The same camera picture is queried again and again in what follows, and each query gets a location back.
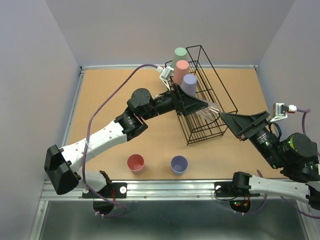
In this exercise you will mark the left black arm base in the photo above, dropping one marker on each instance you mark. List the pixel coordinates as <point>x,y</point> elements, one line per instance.
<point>115,190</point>

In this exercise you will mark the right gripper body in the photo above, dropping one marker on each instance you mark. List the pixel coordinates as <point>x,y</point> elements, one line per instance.
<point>264,142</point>

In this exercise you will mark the small lavender plastic cup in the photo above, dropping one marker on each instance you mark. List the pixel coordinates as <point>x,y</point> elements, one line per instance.
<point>179,165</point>

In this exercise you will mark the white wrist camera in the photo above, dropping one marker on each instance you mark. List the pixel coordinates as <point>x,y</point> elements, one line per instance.
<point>281,111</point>
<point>165,74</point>

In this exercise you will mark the large lavender plastic cup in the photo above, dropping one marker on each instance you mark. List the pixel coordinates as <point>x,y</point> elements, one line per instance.
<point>189,84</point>

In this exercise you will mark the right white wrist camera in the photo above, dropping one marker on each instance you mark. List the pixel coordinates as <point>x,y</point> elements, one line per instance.
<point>281,111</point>

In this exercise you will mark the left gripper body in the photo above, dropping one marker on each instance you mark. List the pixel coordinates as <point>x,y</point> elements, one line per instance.
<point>168,102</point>

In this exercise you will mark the red plastic cup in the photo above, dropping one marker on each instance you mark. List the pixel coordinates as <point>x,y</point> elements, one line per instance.
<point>136,164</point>

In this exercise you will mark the salmon pink plastic cup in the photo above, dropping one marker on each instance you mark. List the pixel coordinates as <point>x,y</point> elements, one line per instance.
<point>181,69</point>

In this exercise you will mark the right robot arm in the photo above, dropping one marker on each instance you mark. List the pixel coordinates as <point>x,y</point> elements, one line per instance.
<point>303,184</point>

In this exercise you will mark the mint green plastic cup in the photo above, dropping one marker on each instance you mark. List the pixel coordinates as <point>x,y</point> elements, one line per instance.
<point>180,53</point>

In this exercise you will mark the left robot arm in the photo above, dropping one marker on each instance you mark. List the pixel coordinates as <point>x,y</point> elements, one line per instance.
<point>62,163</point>

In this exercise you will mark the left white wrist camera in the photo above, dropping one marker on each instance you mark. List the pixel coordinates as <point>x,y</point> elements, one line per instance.
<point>165,74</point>

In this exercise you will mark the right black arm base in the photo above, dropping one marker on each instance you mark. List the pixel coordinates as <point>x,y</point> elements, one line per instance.
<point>229,189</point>

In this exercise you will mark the clear plastic cup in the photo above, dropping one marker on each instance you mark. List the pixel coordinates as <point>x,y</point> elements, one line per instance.
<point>210,113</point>

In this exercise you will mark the black wire dish rack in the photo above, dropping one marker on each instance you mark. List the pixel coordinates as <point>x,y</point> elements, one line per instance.
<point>209,87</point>

